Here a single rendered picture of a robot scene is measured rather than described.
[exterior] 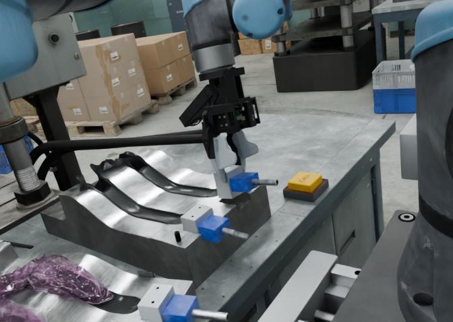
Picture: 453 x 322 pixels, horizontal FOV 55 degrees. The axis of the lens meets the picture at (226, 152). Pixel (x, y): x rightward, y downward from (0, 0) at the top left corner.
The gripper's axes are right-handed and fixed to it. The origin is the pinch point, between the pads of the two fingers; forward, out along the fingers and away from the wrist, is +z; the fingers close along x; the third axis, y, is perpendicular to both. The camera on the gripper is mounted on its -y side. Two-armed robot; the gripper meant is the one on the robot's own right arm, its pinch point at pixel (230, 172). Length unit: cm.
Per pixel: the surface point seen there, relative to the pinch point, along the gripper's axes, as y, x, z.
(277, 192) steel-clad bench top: -4.1, 19.8, 11.4
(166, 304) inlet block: 6.0, -26.9, 12.3
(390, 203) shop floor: -34, 161, 69
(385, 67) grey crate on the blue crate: -88, 331, 6
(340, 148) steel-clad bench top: 0.0, 47.4, 8.1
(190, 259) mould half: 1.1, -16.3, 10.7
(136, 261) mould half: -15.0, -16.4, 13.3
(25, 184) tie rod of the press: -73, -8, 0
